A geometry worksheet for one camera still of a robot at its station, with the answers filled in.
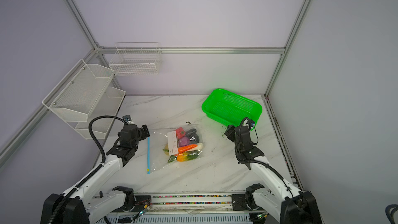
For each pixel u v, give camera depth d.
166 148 0.88
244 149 0.63
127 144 0.63
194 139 0.90
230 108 1.11
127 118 0.72
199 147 0.88
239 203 0.72
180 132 0.90
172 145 0.84
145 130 0.78
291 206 0.39
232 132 0.75
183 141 0.89
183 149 0.85
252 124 0.73
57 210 0.38
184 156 0.82
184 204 0.75
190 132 0.95
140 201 0.74
